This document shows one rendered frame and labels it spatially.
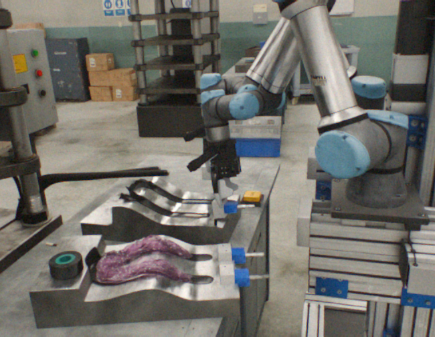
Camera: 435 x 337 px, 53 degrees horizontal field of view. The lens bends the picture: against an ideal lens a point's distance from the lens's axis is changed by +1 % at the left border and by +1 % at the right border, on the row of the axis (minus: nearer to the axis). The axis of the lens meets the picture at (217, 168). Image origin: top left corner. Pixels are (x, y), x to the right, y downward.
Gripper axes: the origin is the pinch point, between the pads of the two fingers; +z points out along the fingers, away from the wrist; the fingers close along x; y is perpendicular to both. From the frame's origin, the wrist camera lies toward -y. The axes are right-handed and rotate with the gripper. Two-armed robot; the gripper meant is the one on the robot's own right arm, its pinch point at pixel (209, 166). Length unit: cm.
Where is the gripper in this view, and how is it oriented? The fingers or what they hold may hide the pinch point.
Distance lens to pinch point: 166.2
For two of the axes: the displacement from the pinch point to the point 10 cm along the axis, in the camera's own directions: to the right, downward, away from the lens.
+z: 0.4, 9.4, 3.5
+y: 9.7, 0.5, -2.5
